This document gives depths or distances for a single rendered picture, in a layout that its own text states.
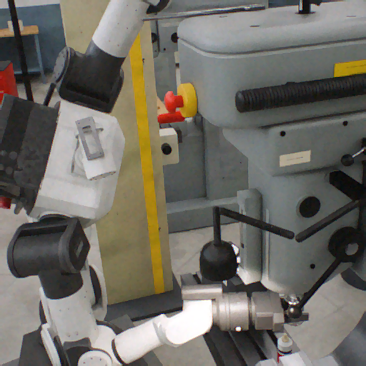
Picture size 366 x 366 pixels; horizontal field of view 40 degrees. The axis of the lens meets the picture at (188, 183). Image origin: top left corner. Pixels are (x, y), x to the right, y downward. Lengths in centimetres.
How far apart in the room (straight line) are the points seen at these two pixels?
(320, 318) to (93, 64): 229
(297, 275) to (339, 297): 226
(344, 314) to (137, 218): 134
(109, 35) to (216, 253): 56
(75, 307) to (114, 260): 189
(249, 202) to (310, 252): 16
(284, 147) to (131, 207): 210
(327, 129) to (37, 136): 63
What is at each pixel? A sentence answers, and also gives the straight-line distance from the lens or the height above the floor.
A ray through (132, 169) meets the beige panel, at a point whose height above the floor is 90.
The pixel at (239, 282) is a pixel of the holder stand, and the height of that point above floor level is 111.
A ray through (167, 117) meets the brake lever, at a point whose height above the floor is 170.
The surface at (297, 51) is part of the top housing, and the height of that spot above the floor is 185.
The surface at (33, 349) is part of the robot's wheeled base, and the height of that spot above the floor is 57.
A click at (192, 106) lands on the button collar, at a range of 90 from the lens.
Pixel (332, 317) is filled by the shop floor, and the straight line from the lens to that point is 317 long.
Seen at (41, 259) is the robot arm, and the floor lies 142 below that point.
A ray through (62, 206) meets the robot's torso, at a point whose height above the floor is 150.
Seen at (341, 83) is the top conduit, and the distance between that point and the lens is 85.
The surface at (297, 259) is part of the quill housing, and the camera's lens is 105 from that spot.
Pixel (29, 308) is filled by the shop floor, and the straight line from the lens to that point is 344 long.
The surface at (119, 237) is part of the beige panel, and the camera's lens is 300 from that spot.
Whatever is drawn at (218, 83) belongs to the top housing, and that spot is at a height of 181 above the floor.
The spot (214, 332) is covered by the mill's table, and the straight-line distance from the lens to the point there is 164.
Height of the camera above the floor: 201
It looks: 25 degrees down
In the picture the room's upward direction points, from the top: 4 degrees counter-clockwise
